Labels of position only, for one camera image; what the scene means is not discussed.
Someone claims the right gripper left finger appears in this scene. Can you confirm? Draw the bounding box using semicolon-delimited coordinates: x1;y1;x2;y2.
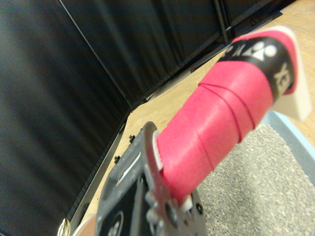
95;129;148;236

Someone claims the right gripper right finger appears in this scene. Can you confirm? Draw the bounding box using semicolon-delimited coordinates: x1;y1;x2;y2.
142;121;206;236

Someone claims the white scoop with red handle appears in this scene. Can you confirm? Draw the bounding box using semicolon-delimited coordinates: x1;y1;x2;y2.
156;24;313;212

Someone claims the blue litter tray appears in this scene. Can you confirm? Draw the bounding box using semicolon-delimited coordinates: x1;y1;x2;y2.
196;109;315;236

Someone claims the black curtain stand pole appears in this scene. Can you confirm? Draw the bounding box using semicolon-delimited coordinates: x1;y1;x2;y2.
58;0;133;111
213;0;232;45

